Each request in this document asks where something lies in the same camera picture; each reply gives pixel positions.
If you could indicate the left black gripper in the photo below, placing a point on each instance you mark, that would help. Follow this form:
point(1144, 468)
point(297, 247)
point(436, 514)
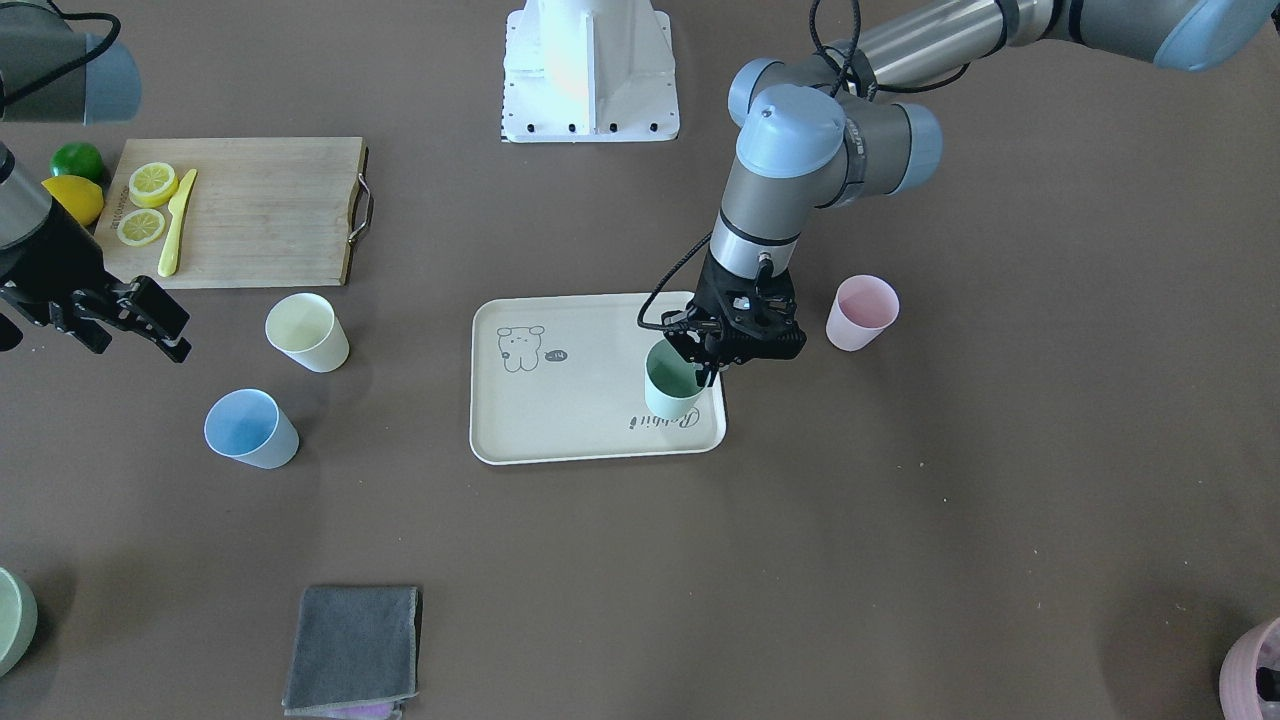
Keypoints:
point(708, 373)

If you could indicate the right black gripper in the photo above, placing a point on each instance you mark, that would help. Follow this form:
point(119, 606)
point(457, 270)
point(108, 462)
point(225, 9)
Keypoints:
point(52, 262)

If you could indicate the green cup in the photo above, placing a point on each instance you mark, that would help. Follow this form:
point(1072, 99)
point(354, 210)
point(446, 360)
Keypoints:
point(671, 384)

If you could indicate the blue cup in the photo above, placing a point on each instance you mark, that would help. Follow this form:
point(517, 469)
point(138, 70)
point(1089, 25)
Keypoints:
point(248, 426)

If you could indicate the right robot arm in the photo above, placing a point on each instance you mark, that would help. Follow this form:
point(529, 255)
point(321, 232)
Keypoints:
point(65, 68)

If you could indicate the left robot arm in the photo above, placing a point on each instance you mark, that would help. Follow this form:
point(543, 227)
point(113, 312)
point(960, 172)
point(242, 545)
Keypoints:
point(812, 135)

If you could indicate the cream rabbit tray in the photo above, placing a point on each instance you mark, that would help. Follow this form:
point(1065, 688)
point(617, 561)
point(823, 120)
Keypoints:
point(561, 379)

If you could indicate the lemon half lower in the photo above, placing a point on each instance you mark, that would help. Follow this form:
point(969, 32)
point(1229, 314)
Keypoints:
point(141, 227)

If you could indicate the lemon half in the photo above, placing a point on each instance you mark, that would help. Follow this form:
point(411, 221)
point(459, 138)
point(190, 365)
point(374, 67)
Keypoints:
point(141, 227)
point(152, 185)

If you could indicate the whole lemon lower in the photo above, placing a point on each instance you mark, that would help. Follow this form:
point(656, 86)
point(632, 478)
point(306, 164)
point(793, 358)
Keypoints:
point(81, 197)

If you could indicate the yellow plastic knife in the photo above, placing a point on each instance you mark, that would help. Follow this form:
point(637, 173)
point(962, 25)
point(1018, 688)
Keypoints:
point(168, 263)

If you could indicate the lemon half upper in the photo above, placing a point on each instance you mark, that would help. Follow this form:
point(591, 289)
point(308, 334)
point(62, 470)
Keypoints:
point(152, 185)

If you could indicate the green lime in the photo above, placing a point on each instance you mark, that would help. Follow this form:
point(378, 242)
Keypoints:
point(78, 159)

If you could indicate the pink cup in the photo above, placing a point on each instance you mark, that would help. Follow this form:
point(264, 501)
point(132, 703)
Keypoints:
point(864, 306)

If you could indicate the wooden cutting board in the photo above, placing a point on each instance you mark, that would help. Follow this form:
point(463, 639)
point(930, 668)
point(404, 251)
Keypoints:
point(264, 212)

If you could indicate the pale yellow cup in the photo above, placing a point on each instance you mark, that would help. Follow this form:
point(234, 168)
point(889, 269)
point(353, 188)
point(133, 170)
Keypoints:
point(304, 326)

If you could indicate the green bowl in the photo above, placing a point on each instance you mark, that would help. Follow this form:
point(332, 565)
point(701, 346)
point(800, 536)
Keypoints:
point(19, 616)

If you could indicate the grey folded cloth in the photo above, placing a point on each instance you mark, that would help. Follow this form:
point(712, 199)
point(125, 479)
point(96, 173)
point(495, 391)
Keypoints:
point(355, 652)

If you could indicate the pink ribbed bowl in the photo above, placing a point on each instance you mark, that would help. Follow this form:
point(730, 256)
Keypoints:
point(1248, 675)

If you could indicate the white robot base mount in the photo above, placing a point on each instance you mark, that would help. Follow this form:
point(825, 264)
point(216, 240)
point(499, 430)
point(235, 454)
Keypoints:
point(589, 72)

